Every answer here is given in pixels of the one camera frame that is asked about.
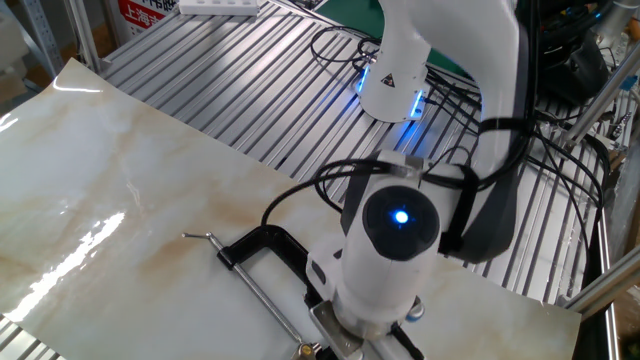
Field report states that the black C-clamp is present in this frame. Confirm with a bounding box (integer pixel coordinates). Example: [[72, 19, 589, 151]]
[[180, 224, 332, 360]]

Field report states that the black bag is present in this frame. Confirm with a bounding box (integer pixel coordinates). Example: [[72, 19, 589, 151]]
[[536, 26, 614, 109]]

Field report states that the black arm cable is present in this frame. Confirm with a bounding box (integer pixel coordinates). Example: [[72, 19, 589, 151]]
[[260, 113, 609, 282]]

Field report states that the black looped cable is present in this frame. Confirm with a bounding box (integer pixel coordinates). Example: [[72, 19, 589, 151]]
[[308, 24, 384, 67]]

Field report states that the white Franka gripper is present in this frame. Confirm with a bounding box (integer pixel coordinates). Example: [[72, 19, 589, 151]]
[[304, 243, 352, 307]]

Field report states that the grey perforated shelf upright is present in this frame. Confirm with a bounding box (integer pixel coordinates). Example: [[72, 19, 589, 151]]
[[18, 0, 67, 77]]

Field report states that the green cutting mat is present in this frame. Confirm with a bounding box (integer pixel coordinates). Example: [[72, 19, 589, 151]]
[[313, 0, 474, 77]]

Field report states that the grey wrist camera blue cap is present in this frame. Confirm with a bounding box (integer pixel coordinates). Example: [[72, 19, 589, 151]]
[[308, 295, 427, 360]]

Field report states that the marble patterned sheet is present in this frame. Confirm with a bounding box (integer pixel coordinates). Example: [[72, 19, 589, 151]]
[[0, 57, 584, 360]]

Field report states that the aluminium frame post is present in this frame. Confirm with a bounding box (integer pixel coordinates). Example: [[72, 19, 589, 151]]
[[558, 248, 640, 322], [63, 0, 113, 74], [562, 47, 640, 149]]

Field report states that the white power strip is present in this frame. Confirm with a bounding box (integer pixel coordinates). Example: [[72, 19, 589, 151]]
[[178, 0, 262, 18]]

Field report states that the red and white sign box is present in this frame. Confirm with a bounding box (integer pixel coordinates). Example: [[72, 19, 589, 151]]
[[116, 0, 181, 37]]

